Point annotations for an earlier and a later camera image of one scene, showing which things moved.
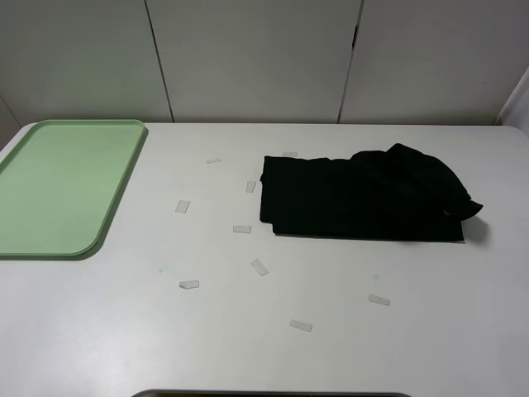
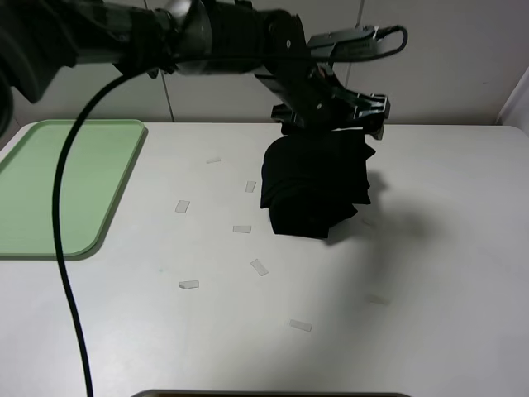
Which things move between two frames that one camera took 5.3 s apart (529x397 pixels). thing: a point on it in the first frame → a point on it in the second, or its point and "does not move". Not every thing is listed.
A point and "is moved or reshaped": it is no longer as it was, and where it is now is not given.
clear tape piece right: x=378 y=300 does not move
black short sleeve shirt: x=389 y=194 is moved or reshaped
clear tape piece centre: x=259 y=267 does not move
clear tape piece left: x=182 y=206 does not move
